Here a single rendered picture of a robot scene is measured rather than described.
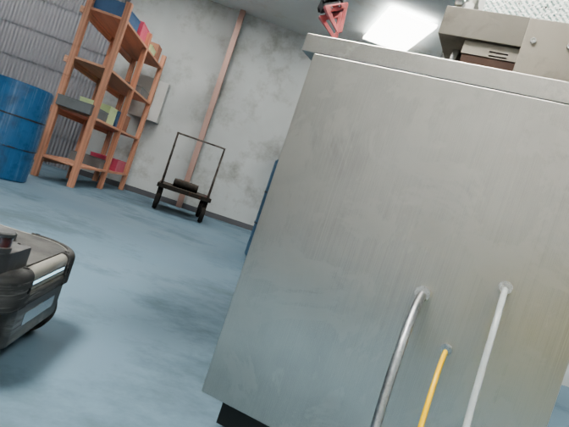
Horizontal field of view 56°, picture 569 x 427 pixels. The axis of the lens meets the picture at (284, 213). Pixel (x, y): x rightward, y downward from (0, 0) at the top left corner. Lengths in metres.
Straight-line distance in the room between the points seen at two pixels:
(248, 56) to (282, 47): 0.54
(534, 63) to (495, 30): 0.11
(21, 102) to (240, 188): 4.20
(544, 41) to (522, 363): 0.59
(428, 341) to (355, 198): 0.30
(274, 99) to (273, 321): 7.44
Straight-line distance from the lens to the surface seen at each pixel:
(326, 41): 1.18
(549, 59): 1.15
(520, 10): 1.43
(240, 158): 8.33
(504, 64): 1.18
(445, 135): 1.07
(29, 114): 4.98
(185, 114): 8.41
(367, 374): 1.07
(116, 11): 6.26
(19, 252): 1.19
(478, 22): 1.20
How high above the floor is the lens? 0.53
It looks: 1 degrees down
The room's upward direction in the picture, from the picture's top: 18 degrees clockwise
